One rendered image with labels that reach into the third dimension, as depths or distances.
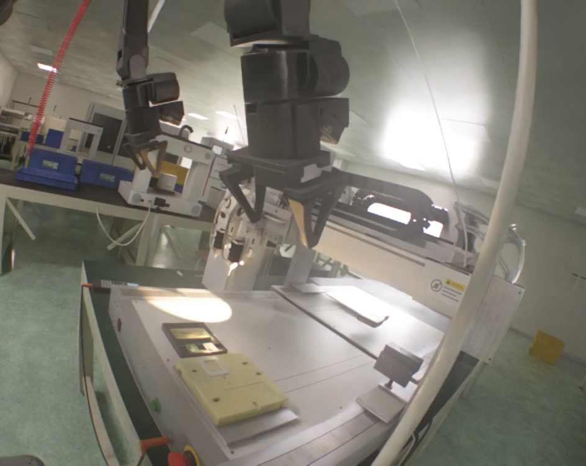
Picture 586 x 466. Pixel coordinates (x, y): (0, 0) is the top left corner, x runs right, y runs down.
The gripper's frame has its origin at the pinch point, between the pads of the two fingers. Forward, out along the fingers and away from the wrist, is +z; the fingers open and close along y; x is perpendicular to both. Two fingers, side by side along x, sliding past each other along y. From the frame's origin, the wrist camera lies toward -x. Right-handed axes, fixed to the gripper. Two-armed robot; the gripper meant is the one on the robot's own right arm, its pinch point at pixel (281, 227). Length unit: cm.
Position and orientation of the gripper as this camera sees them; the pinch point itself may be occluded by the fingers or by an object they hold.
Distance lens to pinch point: 36.1
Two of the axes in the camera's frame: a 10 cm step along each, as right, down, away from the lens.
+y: -7.1, -3.1, 6.3
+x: -7.0, 3.8, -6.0
